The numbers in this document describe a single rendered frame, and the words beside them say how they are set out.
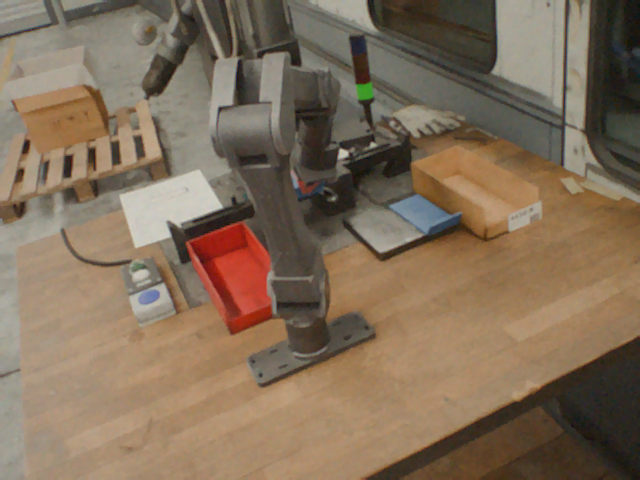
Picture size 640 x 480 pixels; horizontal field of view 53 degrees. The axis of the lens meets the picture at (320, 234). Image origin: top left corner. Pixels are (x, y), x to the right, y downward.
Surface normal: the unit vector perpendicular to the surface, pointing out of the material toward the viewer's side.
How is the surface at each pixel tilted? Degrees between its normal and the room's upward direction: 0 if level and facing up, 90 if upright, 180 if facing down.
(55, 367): 0
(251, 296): 0
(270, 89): 41
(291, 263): 98
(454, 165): 90
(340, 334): 0
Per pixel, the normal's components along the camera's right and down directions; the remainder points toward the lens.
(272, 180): -0.18, 0.66
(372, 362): -0.17, -0.84
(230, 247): 0.41, 0.42
